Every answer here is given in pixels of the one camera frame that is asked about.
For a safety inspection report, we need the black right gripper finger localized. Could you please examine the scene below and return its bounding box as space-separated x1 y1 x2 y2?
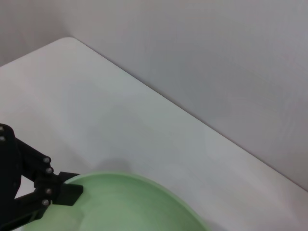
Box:
0 184 84 231
13 137 80 190

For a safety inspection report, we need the green plastic plate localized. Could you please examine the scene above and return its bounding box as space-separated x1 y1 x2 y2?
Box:
23 172 209 231

